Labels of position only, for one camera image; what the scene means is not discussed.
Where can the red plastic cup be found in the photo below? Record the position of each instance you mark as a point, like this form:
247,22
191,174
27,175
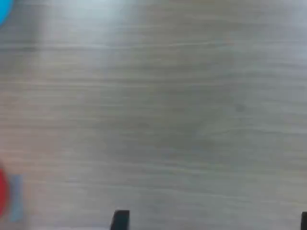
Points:
3,191

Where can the blue plastic cup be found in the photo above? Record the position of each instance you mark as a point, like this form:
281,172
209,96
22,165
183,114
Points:
3,9

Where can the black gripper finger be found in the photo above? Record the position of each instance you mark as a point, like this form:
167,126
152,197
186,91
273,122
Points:
304,221
121,221

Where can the small blue-grey tape piece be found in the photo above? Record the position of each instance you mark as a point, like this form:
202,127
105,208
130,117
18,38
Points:
16,198

